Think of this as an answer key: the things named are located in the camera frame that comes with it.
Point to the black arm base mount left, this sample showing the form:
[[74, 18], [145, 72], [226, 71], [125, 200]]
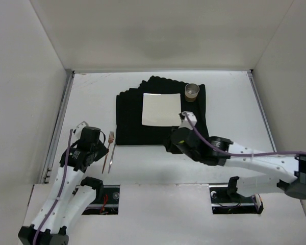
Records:
[[106, 202]]

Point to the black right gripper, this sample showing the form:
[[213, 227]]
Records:
[[175, 139]]

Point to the white square plate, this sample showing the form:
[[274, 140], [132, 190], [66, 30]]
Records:
[[161, 110]]

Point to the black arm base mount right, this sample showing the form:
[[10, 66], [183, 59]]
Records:
[[223, 203]]

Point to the aluminium table rail right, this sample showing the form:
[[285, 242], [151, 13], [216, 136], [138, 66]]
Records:
[[261, 109]]

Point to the silver knife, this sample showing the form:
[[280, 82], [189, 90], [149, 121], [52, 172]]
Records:
[[111, 159]]

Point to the aluminium table rail left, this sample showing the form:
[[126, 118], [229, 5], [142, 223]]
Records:
[[49, 159]]

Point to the metal cup with cork base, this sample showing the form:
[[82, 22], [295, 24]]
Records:
[[191, 92]]

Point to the copper fork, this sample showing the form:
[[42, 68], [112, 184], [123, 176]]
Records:
[[110, 141]]

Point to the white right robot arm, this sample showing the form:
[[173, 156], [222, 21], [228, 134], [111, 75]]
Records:
[[277, 173]]

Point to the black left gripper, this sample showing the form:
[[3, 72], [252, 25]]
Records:
[[99, 152]]

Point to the aluminium table rail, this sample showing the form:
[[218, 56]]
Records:
[[49, 159], [261, 109]]

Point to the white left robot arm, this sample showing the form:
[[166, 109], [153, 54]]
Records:
[[71, 192]]

